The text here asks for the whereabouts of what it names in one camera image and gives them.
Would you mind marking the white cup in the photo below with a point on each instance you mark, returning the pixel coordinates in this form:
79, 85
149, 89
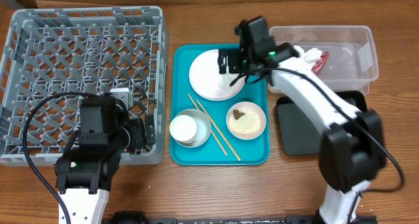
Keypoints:
183, 128

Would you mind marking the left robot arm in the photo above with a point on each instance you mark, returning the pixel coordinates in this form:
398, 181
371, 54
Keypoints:
92, 155

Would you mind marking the grey bowl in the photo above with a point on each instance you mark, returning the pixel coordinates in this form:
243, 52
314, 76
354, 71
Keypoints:
203, 127

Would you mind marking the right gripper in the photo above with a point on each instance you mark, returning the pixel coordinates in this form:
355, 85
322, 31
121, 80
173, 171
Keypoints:
232, 67

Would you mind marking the grey plastic dish rack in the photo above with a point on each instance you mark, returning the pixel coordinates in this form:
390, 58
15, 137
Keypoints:
50, 54

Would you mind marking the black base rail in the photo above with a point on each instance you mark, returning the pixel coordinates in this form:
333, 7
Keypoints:
135, 217

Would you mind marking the white napkin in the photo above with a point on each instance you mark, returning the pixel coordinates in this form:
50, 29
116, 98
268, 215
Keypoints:
311, 57

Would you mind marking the brown food scrap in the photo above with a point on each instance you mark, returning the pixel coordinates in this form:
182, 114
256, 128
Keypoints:
237, 114

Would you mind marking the wooden chopstick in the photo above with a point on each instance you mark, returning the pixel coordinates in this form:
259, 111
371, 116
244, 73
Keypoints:
220, 132
210, 127

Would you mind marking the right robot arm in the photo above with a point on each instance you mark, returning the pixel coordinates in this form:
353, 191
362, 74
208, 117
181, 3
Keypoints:
352, 146

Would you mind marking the clear plastic bin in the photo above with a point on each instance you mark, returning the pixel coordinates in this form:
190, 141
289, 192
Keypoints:
352, 63

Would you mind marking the pile of rice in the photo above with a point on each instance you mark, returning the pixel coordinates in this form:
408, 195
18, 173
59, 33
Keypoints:
247, 124

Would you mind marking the black waste tray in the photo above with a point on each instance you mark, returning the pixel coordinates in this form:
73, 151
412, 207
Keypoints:
300, 136

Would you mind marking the large white plate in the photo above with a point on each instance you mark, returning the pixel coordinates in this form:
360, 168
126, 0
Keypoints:
206, 80

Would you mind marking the teal serving tray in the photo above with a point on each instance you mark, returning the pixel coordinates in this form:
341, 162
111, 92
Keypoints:
251, 152

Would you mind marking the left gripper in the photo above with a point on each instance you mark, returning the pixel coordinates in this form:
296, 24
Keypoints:
139, 131

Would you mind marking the red snack wrapper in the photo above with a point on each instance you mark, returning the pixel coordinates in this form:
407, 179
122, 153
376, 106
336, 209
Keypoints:
320, 63

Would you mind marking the small pink bowl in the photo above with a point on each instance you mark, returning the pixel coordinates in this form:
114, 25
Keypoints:
261, 115

